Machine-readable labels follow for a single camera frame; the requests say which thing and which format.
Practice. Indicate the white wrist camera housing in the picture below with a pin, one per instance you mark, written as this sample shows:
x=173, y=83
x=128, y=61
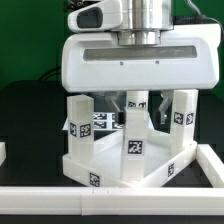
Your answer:
x=103, y=15

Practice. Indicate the white left barrier rail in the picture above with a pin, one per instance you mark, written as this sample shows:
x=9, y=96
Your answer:
x=2, y=152

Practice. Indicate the white marker tag sheet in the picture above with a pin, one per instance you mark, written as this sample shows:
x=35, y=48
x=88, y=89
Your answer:
x=103, y=121

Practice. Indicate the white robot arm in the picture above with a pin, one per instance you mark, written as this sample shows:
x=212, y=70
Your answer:
x=129, y=45

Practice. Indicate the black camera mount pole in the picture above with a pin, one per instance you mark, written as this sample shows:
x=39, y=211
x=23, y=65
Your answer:
x=77, y=4

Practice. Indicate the white desk tabletop panel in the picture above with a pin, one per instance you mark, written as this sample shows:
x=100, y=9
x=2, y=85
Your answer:
x=109, y=168

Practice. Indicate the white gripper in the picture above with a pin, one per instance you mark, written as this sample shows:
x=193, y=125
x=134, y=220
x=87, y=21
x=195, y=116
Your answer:
x=186, y=58

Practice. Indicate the white front barrier rail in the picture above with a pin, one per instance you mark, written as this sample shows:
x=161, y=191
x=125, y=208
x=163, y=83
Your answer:
x=111, y=201

